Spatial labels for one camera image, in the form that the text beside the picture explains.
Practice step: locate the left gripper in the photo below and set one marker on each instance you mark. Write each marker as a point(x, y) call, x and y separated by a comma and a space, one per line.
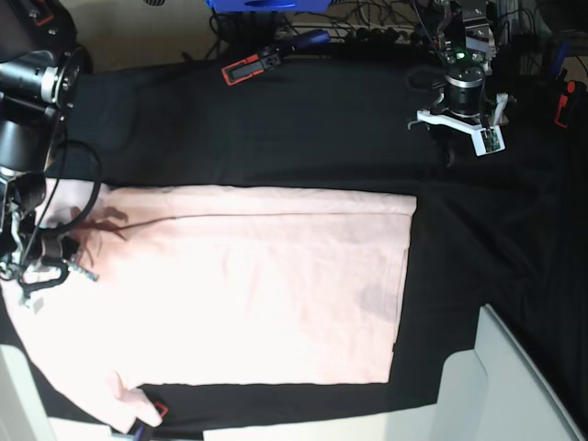
point(456, 148)

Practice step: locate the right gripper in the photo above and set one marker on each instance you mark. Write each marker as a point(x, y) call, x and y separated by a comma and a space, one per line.
point(35, 259)

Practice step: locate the light pink T-shirt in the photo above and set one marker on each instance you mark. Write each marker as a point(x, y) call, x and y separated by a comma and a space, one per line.
point(220, 285)

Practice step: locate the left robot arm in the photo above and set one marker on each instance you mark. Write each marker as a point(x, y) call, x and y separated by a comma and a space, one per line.
point(464, 42)

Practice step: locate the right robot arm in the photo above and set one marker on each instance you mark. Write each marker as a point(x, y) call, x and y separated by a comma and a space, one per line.
point(41, 62)

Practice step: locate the black tablecloth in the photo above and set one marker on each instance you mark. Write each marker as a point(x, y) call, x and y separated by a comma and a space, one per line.
point(509, 229)

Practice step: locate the red black clamp right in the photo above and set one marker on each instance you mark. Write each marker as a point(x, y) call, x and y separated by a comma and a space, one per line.
point(566, 89)

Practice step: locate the red black clamp bottom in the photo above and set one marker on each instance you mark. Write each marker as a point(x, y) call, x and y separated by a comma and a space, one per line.
point(144, 431)

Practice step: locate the blue plastic object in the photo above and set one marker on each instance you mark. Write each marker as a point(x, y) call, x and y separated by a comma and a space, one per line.
point(225, 6)

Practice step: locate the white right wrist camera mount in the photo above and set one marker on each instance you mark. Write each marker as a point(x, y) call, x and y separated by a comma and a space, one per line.
point(47, 273)

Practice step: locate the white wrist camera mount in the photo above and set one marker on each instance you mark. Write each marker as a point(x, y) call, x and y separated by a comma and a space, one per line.
point(485, 139)
point(47, 273)

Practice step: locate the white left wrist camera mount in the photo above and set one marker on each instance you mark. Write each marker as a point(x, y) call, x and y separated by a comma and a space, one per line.
point(485, 139)

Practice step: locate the blue-handled red black clamp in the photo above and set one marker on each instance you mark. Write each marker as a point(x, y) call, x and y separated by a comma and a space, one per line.
point(271, 56)

